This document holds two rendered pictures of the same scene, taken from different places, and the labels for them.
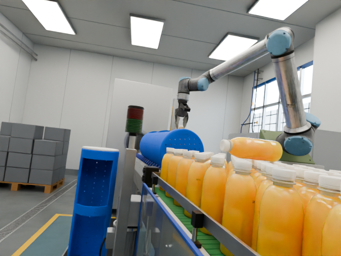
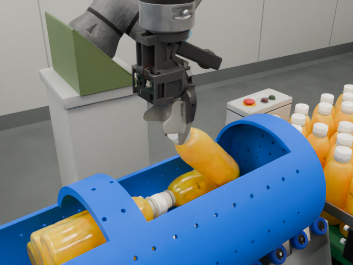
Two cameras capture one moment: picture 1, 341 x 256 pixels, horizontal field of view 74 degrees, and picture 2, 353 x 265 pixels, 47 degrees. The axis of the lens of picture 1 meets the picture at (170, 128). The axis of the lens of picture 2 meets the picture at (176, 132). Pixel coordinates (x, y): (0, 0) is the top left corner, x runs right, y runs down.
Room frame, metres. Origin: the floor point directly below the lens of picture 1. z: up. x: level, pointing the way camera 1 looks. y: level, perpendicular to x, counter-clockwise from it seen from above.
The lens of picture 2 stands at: (1.88, 0.55, 1.62)
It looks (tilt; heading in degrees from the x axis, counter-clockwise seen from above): 29 degrees down; 248
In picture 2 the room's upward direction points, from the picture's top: straight up
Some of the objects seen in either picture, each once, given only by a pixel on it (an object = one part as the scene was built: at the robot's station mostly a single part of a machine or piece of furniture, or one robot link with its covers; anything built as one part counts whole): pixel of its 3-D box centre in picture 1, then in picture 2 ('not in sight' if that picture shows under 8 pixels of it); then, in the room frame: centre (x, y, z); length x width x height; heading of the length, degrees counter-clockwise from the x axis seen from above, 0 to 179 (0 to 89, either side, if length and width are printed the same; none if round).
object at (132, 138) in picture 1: (133, 127); not in sight; (0.85, 0.14, 1.18); 0.06 x 0.06 x 0.16
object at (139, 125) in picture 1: (133, 126); not in sight; (0.85, 0.14, 1.18); 0.06 x 0.06 x 0.05
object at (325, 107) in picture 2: not in sight; (324, 109); (1.04, -0.31, 1.10); 0.04 x 0.04 x 0.02
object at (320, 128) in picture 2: not in sight; (320, 130); (1.15, -0.21, 1.10); 0.04 x 0.04 x 0.02
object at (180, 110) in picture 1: (181, 108); (163, 64); (1.65, -0.07, 1.40); 0.09 x 0.08 x 0.12; 15
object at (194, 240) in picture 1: (196, 228); not in sight; (0.56, -0.09, 0.94); 0.03 x 0.02 x 0.08; 15
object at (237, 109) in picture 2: not in sight; (258, 113); (1.19, -0.44, 1.05); 0.20 x 0.10 x 0.10; 15
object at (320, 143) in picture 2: not in sight; (314, 161); (1.15, -0.21, 1.00); 0.07 x 0.07 x 0.19
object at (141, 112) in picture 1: (135, 114); not in sight; (0.85, 0.14, 1.23); 0.06 x 0.06 x 0.04
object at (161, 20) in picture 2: (182, 97); (168, 15); (1.65, -0.06, 1.48); 0.10 x 0.09 x 0.05; 105
